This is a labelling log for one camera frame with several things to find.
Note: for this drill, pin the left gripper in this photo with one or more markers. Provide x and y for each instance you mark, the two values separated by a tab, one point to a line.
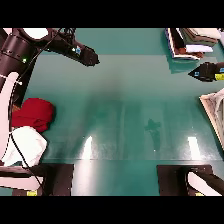
88	56

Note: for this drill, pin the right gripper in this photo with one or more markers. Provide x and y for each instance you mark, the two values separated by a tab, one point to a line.
210	71

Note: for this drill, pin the red garment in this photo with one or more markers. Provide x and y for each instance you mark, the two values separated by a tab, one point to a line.
33	113

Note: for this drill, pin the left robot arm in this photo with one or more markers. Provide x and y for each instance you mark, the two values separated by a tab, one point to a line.
15	50

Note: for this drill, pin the brown folded garment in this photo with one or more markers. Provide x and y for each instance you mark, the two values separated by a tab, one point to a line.
188	52

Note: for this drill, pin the dark green folded garment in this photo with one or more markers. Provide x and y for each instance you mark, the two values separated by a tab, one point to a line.
196	38

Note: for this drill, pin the pale patterned folded garment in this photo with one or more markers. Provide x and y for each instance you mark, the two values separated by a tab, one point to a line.
215	110

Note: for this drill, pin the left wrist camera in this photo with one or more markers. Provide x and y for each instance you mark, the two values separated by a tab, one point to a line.
70	35

